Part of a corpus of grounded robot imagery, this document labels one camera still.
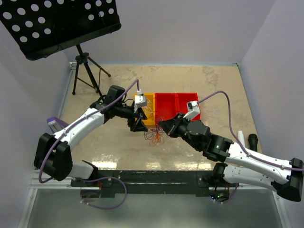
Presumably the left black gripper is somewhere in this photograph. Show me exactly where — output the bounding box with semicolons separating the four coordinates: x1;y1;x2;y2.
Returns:
115;103;148;132

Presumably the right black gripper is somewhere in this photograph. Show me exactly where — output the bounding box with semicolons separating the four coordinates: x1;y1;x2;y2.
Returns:
158;112;201;151

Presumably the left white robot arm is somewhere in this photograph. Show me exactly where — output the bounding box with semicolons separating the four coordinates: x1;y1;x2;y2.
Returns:
34;85;148;186

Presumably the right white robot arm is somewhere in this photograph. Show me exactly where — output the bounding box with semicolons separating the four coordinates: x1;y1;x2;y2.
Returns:
159;114;304;202

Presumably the yellow plastic bin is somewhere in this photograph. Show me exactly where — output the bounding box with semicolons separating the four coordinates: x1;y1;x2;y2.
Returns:
142;93;155;127

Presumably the red middle plastic bin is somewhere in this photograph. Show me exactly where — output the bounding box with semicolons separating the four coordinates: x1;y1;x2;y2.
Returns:
155;93;177;124

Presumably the red plastic bin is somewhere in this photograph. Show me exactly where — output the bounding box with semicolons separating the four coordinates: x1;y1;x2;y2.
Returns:
155;93;177;124
175;93;198;114

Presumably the red right plastic bin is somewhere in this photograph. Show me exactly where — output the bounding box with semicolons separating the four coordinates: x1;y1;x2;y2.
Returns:
175;93;198;114

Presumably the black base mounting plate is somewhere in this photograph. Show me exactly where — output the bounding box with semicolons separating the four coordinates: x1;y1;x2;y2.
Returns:
71;170;236;198

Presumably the white plastic cylinder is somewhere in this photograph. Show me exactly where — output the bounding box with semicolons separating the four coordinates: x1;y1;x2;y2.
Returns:
237;131;246;147

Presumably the black plastic cylinder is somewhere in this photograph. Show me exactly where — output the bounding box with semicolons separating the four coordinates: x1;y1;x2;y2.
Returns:
248;133;258;152

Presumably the purple tool holder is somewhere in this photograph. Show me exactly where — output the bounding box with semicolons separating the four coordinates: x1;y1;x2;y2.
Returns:
47;116;69;133

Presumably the black perforated music stand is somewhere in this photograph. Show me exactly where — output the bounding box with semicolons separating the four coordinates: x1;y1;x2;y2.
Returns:
0;0;122;98

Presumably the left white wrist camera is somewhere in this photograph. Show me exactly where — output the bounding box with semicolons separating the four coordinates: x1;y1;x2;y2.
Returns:
134;89;148;113

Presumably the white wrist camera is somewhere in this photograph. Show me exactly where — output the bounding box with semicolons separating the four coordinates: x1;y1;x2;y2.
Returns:
183;101;200;121
134;89;148;113

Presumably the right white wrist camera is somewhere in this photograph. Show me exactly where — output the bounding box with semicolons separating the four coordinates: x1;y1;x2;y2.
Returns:
183;101;200;121

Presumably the aluminium frame rail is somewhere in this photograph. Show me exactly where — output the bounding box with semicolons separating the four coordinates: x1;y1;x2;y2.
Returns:
30;169;282;190

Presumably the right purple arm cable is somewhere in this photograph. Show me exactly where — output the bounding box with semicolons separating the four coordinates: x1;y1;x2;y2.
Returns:
197;90;304;204

